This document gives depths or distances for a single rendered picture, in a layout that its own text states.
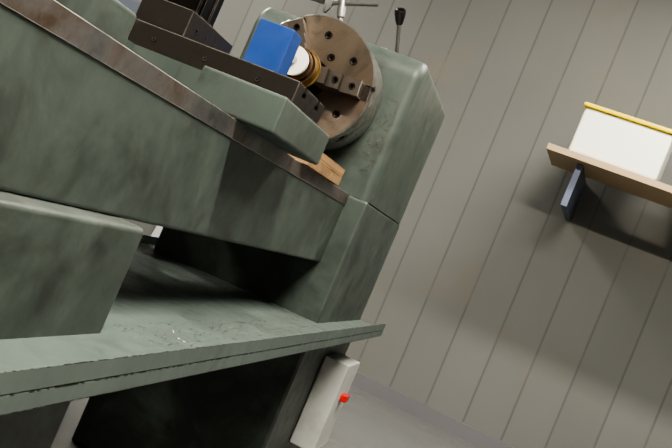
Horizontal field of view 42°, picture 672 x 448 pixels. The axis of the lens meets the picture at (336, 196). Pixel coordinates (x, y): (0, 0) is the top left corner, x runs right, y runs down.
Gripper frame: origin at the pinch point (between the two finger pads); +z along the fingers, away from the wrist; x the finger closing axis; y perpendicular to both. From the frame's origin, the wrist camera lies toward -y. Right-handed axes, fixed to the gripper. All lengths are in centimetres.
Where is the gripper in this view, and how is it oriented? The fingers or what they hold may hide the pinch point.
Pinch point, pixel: (328, 8)
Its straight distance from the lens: 242.8
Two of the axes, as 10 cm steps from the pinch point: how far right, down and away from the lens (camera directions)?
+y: -9.0, -3.7, 2.4
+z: -3.9, 9.2, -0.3
